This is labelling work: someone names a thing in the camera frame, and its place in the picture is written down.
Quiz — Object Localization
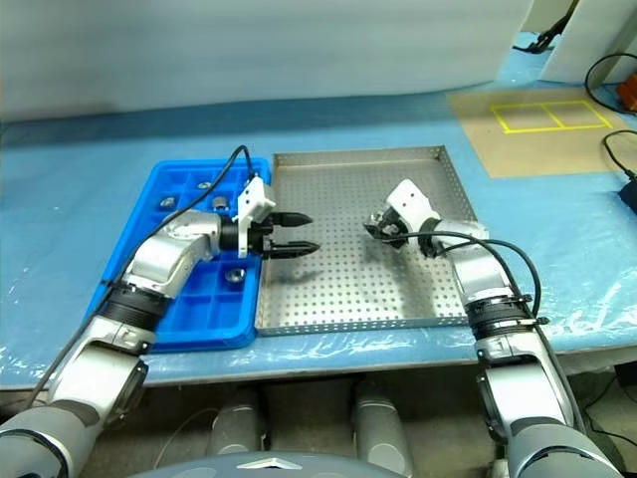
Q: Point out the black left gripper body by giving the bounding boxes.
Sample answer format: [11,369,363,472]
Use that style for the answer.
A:
[247,222,275,256]

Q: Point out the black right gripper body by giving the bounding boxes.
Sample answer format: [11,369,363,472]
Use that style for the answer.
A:
[385,221,413,250]

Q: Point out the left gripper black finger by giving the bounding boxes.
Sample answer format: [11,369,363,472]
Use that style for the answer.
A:
[271,212,314,229]
[268,241,320,259]

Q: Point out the blue plastic compartment tray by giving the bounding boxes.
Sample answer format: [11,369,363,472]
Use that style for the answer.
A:
[102,157,274,354]

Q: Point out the black box under table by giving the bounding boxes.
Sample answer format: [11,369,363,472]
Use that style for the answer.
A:
[614,362,637,389]

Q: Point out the perforated metal tray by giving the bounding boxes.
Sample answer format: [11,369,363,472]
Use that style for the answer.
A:
[254,144,487,338]

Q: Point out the brown cardboard mat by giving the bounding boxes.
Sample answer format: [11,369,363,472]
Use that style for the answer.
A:
[447,88,633,179]

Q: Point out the white foam backdrop sheet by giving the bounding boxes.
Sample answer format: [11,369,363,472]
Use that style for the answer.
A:
[0,0,536,123]

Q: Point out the grey rounded shape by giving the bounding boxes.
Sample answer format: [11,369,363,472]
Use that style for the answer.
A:
[206,387,273,457]
[350,380,417,467]

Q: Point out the blue plastic table cover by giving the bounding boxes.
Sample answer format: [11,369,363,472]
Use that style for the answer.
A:
[0,29,637,389]

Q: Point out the grey body with white emblem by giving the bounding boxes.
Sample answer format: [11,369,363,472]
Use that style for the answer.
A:
[128,450,414,478]

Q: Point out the black stand foot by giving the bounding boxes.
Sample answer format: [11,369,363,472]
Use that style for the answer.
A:
[512,0,581,54]

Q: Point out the black power adapter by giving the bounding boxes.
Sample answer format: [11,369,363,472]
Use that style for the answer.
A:
[619,178,637,213]

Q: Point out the white foam panel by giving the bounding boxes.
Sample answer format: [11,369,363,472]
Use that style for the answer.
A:
[539,0,637,84]

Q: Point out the orange brown object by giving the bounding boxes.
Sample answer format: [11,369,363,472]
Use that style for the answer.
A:
[615,74,637,114]

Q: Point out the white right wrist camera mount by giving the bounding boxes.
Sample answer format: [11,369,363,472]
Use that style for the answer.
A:
[385,179,442,235]

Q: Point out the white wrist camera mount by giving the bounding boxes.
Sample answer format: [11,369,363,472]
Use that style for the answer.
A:
[385,179,442,235]
[236,176,278,259]

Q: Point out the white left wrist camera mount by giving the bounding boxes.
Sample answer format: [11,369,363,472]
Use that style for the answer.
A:
[236,176,278,259]

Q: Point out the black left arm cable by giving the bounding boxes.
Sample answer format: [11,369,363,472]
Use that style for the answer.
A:
[22,143,260,407]

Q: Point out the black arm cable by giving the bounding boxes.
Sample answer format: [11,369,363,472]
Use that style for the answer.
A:
[377,233,588,439]
[22,143,260,407]

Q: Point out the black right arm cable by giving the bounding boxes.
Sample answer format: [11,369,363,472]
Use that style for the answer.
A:
[377,233,588,439]

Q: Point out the black power cable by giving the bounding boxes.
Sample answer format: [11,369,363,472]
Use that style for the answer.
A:
[601,129,637,181]

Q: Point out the looped black cable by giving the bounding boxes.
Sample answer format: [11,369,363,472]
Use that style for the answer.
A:
[584,52,637,116]

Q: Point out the thin black floor cable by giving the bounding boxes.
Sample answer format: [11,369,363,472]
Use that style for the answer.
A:
[581,372,637,449]

